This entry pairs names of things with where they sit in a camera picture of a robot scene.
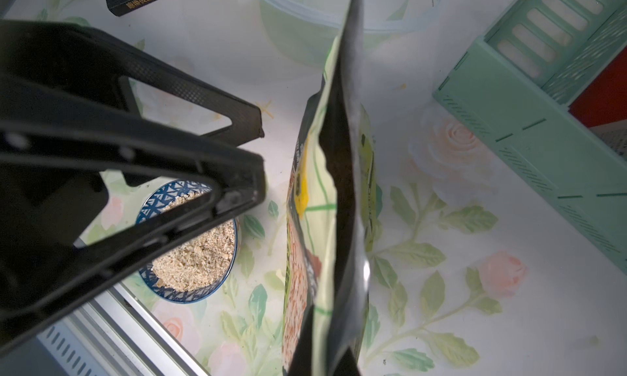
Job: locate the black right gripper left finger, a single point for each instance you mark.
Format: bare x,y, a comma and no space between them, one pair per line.
302,359

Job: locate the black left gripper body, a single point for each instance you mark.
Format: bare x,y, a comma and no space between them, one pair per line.
48,72

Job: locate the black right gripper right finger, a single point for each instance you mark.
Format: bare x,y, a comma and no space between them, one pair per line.
347,366

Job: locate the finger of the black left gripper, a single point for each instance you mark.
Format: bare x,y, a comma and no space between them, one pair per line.
133,146
165,93

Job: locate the green oats bag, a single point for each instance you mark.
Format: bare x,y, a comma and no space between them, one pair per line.
331,201

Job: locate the blue patterned ceramic bowl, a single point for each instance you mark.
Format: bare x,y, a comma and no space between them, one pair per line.
198,268

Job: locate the floral printed table mat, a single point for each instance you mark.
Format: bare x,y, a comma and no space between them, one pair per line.
474,273

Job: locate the mint green file rack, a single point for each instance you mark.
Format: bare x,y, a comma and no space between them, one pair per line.
513,88

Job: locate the red binder folder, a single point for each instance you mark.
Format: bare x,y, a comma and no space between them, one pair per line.
604,100

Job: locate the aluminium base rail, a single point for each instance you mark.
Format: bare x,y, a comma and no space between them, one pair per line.
113,334

